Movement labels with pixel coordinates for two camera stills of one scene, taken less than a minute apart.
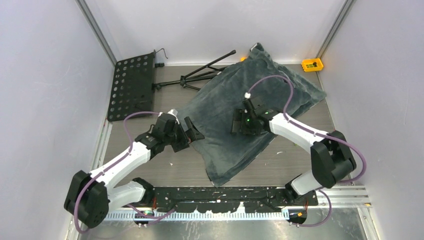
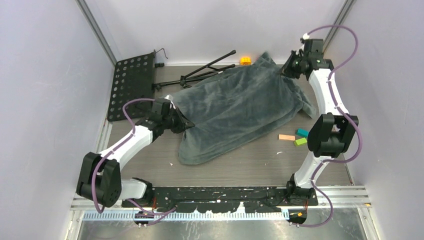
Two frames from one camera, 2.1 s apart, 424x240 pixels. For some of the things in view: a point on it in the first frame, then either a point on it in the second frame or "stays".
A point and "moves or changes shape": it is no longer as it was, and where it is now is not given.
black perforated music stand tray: (132, 91) stays
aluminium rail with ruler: (335, 197) stays
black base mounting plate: (219, 198) stays
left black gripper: (191, 135) to (183, 124)
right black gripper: (238, 117) to (286, 68)
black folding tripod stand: (204, 72) stays
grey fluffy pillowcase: (210, 104) moves or changes shape
